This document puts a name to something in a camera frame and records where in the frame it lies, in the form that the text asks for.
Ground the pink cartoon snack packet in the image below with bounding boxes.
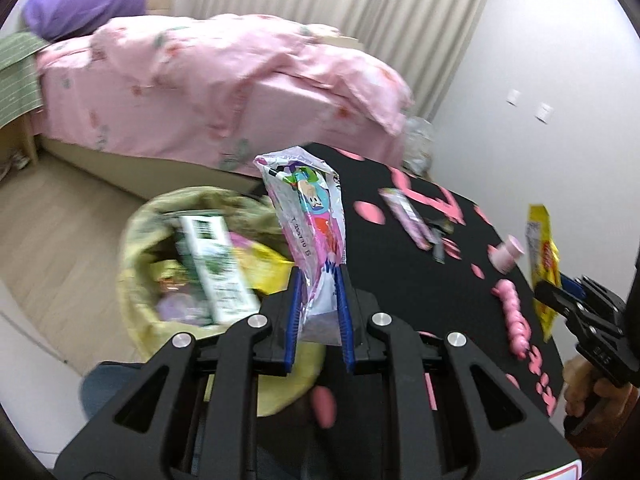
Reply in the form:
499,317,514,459
252,145,348,346

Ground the yellow snack packet red logo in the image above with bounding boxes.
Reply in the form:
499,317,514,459
525,203,563,343

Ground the pink floral duvet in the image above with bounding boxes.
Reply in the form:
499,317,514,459
92,15,416,136

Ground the yellow and pink snack packet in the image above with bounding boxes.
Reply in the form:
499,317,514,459
240,240,296,296

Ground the person's right forearm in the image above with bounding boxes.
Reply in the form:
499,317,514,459
564,410,640,466

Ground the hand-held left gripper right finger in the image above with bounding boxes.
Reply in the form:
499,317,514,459
334,265,583,480

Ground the purple pillow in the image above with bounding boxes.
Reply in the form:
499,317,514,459
22,0,148,41

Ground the white pleated curtain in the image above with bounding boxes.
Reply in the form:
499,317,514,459
190,0,501,121

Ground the purple clear packet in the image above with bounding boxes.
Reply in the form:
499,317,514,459
154,287,213,328

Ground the green checked cloth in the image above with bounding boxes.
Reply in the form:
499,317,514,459
0,31,51,131

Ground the black tablecloth with pink shapes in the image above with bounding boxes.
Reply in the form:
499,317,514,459
250,142,573,461

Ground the white plastic bag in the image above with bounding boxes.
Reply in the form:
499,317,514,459
402,115,435,176

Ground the long pink wrapper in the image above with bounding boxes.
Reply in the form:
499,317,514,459
379,187,436,250

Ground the person's blue jeans leg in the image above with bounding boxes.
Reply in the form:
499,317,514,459
80,360,161,421

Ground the waste bin with yellow-green liner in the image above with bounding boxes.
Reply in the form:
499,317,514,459
116,186,326,418

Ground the person's right hand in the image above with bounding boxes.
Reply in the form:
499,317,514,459
561,355,640,423

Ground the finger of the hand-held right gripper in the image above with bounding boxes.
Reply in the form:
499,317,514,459
557,272,588,299
534,280,583,331

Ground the dark wrapper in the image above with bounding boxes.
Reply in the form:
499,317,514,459
427,220,453,262

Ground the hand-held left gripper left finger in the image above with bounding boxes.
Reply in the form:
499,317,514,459
52,266,306,480

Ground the bed with pink sheet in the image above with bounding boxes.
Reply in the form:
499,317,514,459
22,0,416,178

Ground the green and white packet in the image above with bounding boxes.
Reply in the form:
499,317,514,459
177,212,261,326

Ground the pink cup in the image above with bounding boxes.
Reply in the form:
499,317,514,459
487,234,525,275

